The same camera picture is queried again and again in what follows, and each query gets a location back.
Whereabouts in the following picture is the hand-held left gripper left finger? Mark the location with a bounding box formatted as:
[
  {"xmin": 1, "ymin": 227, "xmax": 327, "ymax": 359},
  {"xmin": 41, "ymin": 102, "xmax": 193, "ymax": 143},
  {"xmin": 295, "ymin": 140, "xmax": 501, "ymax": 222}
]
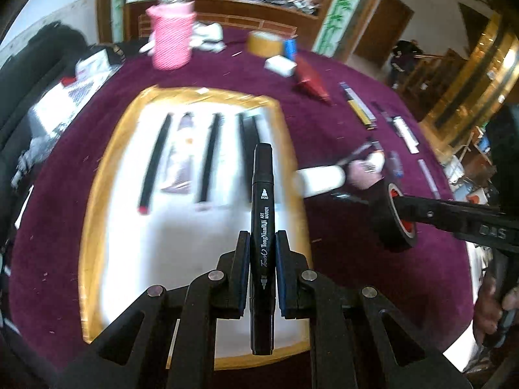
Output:
[{"xmin": 54, "ymin": 230, "xmax": 252, "ymax": 389}]

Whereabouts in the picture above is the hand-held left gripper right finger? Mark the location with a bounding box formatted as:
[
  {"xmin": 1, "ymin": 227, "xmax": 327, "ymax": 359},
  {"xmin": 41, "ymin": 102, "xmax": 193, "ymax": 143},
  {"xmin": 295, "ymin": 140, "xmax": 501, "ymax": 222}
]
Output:
[{"xmin": 275, "ymin": 230, "xmax": 473, "ymax": 389}]

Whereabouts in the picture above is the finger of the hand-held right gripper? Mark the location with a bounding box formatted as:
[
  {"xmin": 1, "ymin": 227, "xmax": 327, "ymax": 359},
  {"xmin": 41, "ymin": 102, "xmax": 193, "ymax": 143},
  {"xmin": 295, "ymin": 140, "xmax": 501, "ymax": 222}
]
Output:
[{"xmin": 392, "ymin": 195, "xmax": 463, "ymax": 232}]

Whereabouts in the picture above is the black tape roll red core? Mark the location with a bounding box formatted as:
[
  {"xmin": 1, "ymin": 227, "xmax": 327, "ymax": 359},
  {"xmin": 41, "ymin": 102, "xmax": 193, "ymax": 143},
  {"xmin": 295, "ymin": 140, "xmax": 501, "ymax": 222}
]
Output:
[{"xmin": 371, "ymin": 179, "xmax": 418, "ymax": 251}]

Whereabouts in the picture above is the black art marker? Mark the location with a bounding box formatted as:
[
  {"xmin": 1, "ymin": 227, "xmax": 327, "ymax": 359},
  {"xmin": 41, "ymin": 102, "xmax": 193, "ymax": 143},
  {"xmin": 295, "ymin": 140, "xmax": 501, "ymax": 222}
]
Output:
[{"xmin": 249, "ymin": 143, "xmax": 278, "ymax": 356}]

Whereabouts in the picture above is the pink fluffy brooch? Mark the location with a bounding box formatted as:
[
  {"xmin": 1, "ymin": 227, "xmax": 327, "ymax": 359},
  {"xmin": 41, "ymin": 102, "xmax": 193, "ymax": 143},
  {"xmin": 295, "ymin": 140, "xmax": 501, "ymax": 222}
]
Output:
[{"xmin": 349, "ymin": 158, "xmax": 384, "ymax": 190}]

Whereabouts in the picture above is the black gel pen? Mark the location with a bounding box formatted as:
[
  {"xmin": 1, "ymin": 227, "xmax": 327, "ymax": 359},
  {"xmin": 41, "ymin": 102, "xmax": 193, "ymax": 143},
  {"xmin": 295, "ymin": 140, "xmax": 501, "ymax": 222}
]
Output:
[{"xmin": 336, "ymin": 141, "xmax": 382, "ymax": 168}]

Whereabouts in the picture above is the white pill bottle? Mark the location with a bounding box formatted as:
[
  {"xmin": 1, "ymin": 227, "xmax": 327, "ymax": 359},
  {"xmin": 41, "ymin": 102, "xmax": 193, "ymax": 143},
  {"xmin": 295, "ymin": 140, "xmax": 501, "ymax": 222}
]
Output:
[{"xmin": 293, "ymin": 165, "xmax": 347, "ymax": 197}]

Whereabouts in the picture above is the yellow-rimmed white tray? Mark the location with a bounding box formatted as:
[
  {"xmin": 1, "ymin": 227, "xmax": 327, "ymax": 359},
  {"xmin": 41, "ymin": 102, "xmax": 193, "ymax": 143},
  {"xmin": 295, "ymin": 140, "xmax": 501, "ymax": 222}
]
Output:
[{"xmin": 82, "ymin": 85, "xmax": 315, "ymax": 369}]

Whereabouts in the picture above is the black marker white tip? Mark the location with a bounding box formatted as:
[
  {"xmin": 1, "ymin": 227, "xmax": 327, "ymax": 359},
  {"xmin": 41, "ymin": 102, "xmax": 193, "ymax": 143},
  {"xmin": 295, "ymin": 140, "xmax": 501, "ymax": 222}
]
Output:
[{"xmin": 196, "ymin": 112, "xmax": 223, "ymax": 204}]

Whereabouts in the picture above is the pale floral tube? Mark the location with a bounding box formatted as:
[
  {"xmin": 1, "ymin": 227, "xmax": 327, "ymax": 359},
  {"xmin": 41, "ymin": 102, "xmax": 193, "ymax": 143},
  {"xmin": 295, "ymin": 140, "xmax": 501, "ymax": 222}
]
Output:
[{"xmin": 160, "ymin": 112, "xmax": 195, "ymax": 194}]

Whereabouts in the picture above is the black pen with red end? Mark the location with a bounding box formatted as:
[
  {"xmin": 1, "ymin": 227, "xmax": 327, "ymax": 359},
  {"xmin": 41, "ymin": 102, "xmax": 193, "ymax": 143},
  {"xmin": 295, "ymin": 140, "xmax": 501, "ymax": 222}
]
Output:
[{"xmin": 138, "ymin": 113, "xmax": 173, "ymax": 215}]

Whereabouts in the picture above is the person's right hand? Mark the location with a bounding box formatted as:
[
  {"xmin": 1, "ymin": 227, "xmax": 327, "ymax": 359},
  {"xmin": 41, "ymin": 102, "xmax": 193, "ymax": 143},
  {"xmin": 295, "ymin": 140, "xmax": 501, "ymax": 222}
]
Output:
[{"xmin": 472, "ymin": 273, "xmax": 519, "ymax": 346}]

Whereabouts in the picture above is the thin clear pen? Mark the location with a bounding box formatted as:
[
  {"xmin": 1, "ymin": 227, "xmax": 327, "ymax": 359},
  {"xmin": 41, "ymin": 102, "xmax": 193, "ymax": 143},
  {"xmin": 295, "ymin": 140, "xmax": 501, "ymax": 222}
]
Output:
[{"xmin": 417, "ymin": 159, "xmax": 442, "ymax": 200}]

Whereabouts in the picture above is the translucent ballpoint pen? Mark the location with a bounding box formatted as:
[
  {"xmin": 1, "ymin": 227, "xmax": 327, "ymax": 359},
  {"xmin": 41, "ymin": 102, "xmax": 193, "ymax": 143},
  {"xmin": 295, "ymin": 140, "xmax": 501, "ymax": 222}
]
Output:
[{"xmin": 388, "ymin": 152, "xmax": 404, "ymax": 180}]

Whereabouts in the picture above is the white pen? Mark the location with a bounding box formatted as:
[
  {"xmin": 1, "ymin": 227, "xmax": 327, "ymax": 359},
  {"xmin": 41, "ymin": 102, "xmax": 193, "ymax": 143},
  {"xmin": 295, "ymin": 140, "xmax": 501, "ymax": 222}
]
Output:
[{"xmin": 391, "ymin": 115, "xmax": 420, "ymax": 155}]

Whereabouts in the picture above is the thin black pen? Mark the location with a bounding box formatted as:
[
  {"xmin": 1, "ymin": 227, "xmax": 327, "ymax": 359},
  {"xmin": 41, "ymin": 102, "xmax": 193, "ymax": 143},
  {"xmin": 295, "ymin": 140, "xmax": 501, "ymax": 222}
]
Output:
[{"xmin": 372, "ymin": 102, "xmax": 396, "ymax": 126}]

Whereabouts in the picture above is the gold framed partition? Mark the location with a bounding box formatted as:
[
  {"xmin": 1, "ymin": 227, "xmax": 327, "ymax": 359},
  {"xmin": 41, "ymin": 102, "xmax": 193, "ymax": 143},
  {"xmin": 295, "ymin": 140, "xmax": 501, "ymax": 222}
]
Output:
[{"xmin": 422, "ymin": 12, "xmax": 519, "ymax": 147}]

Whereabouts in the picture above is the red pouch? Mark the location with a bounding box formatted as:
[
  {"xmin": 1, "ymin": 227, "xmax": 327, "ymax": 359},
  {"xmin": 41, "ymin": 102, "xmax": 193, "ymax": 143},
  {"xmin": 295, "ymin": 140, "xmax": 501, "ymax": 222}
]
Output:
[{"xmin": 293, "ymin": 54, "xmax": 332, "ymax": 104}]

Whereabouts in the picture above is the wooden door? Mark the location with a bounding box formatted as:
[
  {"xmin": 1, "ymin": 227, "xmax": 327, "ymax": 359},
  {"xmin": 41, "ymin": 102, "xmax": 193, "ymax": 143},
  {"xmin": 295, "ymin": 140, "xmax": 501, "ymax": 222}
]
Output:
[{"xmin": 353, "ymin": 0, "xmax": 414, "ymax": 65}]

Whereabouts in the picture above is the white eraser block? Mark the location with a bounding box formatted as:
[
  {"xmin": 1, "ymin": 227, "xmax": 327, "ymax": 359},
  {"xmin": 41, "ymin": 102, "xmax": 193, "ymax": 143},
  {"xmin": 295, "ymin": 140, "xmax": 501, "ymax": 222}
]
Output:
[{"xmin": 264, "ymin": 54, "xmax": 296, "ymax": 77}]

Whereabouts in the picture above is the yellow tape roll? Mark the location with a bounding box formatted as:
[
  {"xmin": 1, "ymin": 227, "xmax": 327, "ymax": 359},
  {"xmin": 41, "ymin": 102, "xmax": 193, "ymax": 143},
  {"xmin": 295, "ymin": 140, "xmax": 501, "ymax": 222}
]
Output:
[{"xmin": 247, "ymin": 31, "xmax": 286, "ymax": 58}]

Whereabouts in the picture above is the white paper label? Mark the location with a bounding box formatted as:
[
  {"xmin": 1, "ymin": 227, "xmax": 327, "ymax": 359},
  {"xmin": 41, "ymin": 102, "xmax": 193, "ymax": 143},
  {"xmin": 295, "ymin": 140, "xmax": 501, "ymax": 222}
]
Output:
[{"xmin": 14, "ymin": 186, "xmax": 35, "ymax": 228}]

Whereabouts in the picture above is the pink knitted jar cover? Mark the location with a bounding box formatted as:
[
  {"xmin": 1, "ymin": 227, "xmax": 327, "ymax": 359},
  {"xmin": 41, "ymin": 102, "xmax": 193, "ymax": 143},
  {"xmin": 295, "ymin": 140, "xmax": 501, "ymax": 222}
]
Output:
[{"xmin": 146, "ymin": 2, "xmax": 197, "ymax": 71}]

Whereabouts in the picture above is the bubble wrap bag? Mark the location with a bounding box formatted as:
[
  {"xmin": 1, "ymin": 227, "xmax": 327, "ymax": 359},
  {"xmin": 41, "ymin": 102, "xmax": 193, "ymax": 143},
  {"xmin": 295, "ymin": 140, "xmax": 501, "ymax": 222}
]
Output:
[{"xmin": 32, "ymin": 69, "xmax": 114, "ymax": 136}]

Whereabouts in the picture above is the white packet red print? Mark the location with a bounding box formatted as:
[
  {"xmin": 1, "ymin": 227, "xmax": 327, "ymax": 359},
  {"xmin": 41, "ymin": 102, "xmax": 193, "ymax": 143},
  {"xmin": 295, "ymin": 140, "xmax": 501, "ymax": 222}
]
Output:
[{"xmin": 77, "ymin": 51, "xmax": 112, "ymax": 82}]

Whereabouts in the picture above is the wooden counter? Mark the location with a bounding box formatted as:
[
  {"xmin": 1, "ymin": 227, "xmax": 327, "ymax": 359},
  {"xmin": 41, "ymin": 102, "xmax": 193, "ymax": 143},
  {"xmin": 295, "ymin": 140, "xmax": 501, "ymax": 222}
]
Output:
[{"xmin": 124, "ymin": 0, "xmax": 325, "ymax": 39}]

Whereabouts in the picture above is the bamboo print wall panel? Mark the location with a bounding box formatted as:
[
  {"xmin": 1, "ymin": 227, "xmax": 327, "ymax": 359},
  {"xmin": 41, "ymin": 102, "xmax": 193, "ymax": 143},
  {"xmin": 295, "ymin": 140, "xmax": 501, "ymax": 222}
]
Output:
[
  {"xmin": 111, "ymin": 0, "xmax": 124, "ymax": 41},
  {"xmin": 316, "ymin": 0, "xmax": 359, "ymax": 55}
]

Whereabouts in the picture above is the grey cloth strap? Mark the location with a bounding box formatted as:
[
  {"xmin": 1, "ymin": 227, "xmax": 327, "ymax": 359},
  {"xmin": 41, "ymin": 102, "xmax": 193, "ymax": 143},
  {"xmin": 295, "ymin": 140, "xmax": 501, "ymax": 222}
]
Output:
[{"xmin": 10, "ymin": 136, "xmax": 49, "ymax": 187}]

